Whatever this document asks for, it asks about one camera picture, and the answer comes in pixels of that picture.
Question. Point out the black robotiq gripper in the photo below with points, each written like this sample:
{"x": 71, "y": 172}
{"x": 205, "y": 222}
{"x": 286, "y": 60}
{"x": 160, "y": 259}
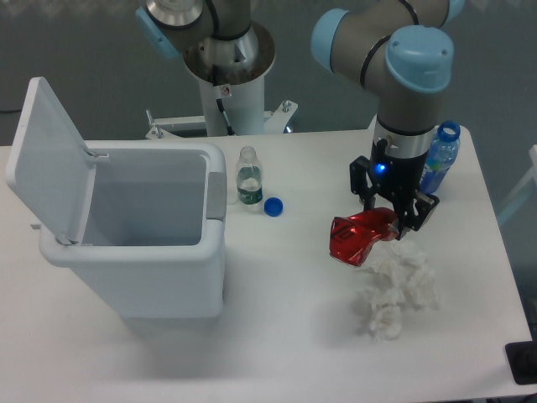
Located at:
{"x": 397, "y": 161}

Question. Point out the crushed red can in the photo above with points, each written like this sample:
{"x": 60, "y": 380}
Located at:
{"x": 352, "y": 238}

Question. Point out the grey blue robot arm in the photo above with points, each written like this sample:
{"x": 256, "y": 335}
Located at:
{"x": 397, "y": 50}

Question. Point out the white trash can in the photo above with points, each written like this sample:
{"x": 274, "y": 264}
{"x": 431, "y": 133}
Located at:
{"x": 153, "y": 245}

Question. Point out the white trash can lid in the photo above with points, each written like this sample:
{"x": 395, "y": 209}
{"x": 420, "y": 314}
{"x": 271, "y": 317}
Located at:
{"x": 50, "y": 168}

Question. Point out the blue plastic bottle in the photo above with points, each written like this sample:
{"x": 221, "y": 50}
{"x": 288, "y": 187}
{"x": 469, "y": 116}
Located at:
{"x": 442, "y": 154}

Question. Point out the crumpled white tissue pile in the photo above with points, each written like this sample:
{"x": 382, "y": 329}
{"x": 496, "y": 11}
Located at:
{"x": 401, "y": 278}

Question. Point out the blue bottle cap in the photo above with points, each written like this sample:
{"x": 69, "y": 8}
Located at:
{"x": 273, "y": 206}

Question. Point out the clear green label bottle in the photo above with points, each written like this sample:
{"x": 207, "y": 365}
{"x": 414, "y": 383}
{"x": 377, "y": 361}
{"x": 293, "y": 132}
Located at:
{"x": 249, "y": 179}

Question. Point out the black device at edge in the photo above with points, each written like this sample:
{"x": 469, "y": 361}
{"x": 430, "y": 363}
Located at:
{"x": 522, "y": 361}

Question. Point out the white frame at right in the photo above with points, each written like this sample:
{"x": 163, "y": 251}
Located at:
{"x": 521, "y": 192}

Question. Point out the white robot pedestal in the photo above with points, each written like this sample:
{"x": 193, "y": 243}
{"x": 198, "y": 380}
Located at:
{"x": 231, "y": 80}

